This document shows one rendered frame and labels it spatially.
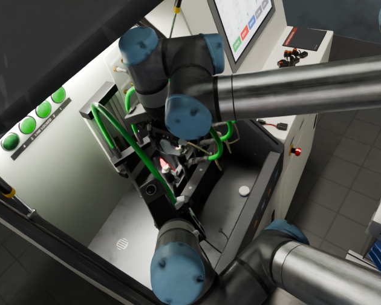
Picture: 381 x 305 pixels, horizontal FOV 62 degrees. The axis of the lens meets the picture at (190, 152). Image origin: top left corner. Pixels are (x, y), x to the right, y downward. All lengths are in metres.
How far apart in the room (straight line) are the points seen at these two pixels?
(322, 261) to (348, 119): 2.25
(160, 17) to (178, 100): 0.61
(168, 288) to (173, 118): 0.24
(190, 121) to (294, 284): 0.27
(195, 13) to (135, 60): 0.49
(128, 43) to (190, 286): 0.41
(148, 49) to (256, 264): 0.40
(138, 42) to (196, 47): 0.10
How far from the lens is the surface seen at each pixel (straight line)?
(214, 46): 0.59
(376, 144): 2.54
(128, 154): 1.09
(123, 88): 1.15
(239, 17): 1.30
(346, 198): 2.25
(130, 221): 1.27
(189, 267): 0.45
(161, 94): 0.66
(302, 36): 1.66
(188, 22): 1.03
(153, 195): 0.64
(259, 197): 1.09
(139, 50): 0.60
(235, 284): 0.52
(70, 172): 1.08
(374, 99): 0.52
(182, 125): 0.49
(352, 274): 0.42
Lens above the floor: 1.90
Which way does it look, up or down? 51 degrees down
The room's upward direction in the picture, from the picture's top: 16 degrees counter-clockwise
